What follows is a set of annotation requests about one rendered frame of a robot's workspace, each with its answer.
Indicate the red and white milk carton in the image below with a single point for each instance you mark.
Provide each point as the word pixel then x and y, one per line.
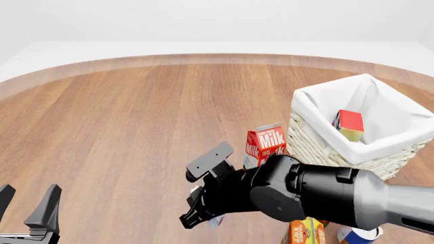
pixel 266 145

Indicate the orange juice carton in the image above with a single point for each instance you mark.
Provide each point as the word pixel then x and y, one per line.
pixel 305 232

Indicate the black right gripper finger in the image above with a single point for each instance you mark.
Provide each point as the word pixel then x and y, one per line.
pixel 194 216

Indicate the wicker basket with white liner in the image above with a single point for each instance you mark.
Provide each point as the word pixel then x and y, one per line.
pixel 383 119

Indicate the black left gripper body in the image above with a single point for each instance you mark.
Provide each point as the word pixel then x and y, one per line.
pixel 30 239

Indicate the grey and black right robot arm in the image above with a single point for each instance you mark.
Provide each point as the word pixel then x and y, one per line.
pixel 339 193

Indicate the red food container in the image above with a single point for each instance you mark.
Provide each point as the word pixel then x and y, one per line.
pixel 323 223

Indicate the blue and white tin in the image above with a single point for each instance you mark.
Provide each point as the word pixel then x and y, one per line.
pixel 359 236

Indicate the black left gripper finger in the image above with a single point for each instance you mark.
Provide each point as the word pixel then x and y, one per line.
pixel 45 213
pixel 5 197

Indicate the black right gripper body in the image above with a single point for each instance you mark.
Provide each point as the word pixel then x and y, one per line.
pixel 225 190

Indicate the red and yellow butter box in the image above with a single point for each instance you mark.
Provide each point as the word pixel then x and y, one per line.
pixel 351 125

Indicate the white and blue food box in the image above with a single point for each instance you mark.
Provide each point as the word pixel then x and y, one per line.
pixel 217 221

